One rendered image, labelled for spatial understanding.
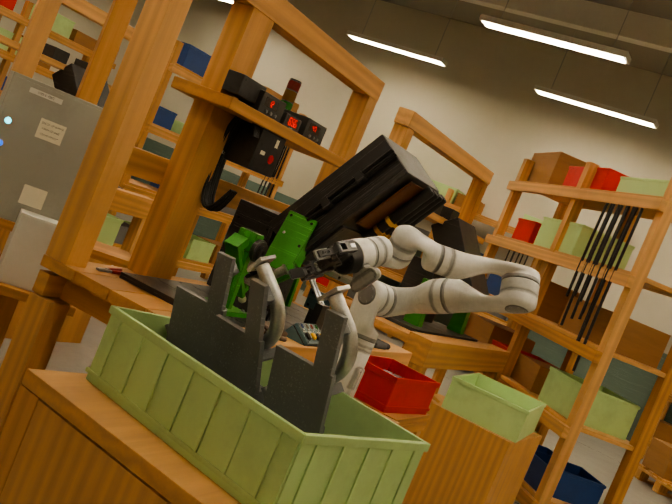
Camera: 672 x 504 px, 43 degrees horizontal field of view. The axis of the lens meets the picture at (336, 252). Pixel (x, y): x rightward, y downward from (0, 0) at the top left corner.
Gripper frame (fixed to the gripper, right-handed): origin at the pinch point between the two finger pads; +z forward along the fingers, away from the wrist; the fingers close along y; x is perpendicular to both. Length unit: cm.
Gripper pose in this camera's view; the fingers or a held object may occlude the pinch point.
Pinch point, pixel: (304, 265)
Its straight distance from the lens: 179.1
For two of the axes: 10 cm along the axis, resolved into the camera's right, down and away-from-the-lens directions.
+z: -7.1, 1.3, -6.9
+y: 5.9, -4.4, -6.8
